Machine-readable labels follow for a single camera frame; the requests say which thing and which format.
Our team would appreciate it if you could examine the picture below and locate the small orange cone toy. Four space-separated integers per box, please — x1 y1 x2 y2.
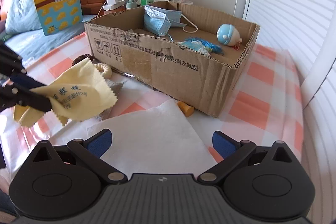
177 101 195 117

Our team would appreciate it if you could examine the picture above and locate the yellow lens cleaning cloth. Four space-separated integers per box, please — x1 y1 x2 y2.
12 56 119 127

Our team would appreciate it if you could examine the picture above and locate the brown hair scrunchie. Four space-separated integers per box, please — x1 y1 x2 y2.
72 54 93 66

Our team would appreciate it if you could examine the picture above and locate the white cloth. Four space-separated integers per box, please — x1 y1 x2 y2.
50 100 216 177

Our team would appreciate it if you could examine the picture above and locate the grey fabric pouch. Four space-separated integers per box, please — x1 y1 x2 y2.
94 79 125 121

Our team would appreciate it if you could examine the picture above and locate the cream hair scrunchie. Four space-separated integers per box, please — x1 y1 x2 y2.
94 63 113 79

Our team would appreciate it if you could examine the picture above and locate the blue floral sachet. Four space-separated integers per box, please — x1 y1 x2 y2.
177 37 224 56

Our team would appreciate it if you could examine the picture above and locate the blue white plush toy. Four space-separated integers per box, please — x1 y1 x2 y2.
217 24 242 47

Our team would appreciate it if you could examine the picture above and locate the blue face mask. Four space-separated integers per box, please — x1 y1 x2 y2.
143 5 198 36

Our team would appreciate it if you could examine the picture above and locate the light blue pillow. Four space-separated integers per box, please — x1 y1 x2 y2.
5 0 42 35

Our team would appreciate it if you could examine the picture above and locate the pink white checkered tablecloth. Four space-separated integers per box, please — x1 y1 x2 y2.
1 45 303 191

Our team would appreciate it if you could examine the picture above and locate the yellow blue snack bag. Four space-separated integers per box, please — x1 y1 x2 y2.
34 0 83 36

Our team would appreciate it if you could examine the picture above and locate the brown cardboard box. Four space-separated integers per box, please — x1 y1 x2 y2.
84 2 260 117

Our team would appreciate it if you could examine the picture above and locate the white power strip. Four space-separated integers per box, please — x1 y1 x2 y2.
103 0 125 11

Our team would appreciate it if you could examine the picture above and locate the white louvered closet door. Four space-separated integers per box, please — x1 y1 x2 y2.
244 0 335 223

